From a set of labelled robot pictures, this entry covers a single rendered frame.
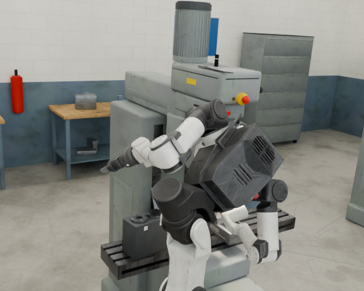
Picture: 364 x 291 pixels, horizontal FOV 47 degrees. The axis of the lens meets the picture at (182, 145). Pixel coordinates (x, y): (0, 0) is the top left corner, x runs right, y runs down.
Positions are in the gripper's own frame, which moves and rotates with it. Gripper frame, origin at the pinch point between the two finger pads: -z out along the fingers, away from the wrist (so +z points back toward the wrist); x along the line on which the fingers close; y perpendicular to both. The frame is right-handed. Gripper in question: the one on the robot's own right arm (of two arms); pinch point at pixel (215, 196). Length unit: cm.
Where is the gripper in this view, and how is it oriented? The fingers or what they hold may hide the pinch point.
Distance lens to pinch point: 226.1
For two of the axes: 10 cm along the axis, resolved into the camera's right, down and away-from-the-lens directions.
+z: 3.1, 2.8, -9.1
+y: -0.6, 9.6, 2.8
